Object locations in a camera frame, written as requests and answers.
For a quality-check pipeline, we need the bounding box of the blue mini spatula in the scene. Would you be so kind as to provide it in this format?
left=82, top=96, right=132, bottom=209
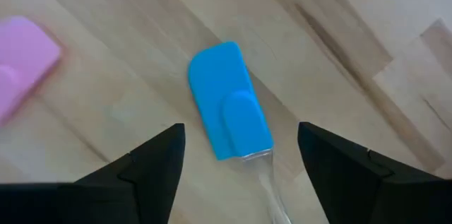
left=186, top=41, right=294, bottom=224

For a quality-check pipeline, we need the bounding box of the pink mini spatula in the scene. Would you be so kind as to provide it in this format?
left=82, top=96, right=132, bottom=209
left=0, top=15, right=64, bottom=128

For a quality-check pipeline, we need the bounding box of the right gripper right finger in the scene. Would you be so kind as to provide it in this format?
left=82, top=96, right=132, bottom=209
left=297, top=121, right=452, bottom=224

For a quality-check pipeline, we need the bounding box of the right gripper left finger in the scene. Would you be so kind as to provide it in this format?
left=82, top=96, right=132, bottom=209
left=0, top=122, right=186, bottom=224

